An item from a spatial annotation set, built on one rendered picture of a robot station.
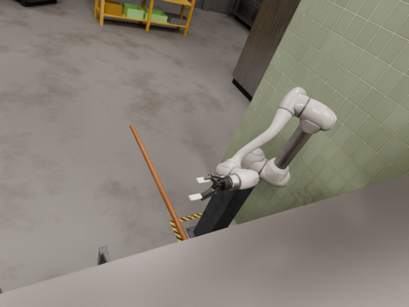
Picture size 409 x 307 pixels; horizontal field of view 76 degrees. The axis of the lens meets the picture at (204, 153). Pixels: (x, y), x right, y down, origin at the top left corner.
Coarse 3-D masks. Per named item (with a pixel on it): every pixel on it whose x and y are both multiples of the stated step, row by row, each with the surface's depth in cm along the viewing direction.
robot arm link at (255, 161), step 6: (258, 150) 197; (246, 156) 197; (252, 156) 194; (258, 156) 194; (264, 156) 197; (246, 162) 197; (252, 162) 195; (258, 162) 195; (264, 162) 197; (246, 168) 200; (252, 168) 198; (258, 168) 196
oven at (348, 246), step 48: (384, 192) 50; (192, 240) 30; (240, 240) 32; (288, 240) 34; (336, 240) 37; (384, 240) 40; (48, 288) 22; (96, 288) 23; (144, 288) 24; (192, 288) 26; (240, 288) 27; (288, 288) 29; (336, 288) 31; (384, 288) 33
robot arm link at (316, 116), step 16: (304, 112) 151; (320, 112) 148; (304, 128) 157; (320, 128) 152; (288, 144) 173; (304, 144) 170; (272, 160) 193; (288, 160) 180; (272, 176) 192; (288, 176) 193
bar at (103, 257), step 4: (100, 248) 140; (104, 248) 141; (100, 252) 139; (104, 252) 138; (108, 252) 140; (100, 256) 139; (104, 256) 134; (108, 256) 132; (100, 260) 142; (104, 260) 144; (108, 260) 128; (0, 288) 125; (0, 292) 124
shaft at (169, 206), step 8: (136, 136) 177; (144, 152) 168; (152, 168) 160; (160, 184) 152; (160, 192) 150; (168, 200) 145; (168, 208) 143; (176, 216) 139; (176, 224) 137; (184, 232) 134
